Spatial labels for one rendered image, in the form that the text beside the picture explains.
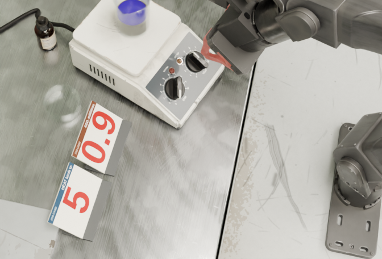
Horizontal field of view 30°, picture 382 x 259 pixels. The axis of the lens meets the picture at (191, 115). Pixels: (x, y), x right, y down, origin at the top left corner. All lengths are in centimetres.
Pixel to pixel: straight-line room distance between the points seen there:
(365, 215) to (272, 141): 17
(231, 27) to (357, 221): 34
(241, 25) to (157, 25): 22
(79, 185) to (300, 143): 33
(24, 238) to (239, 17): 42
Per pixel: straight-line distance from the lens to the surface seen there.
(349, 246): 102
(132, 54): 102
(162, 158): 104
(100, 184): 102
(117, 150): 104
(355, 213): 104
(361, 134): 92
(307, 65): 114
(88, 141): 102
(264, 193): 103
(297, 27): 77
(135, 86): 102
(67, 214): 99
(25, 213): 102
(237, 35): 88
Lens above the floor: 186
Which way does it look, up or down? 64 degrees down
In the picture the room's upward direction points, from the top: 6 degrees clockwise
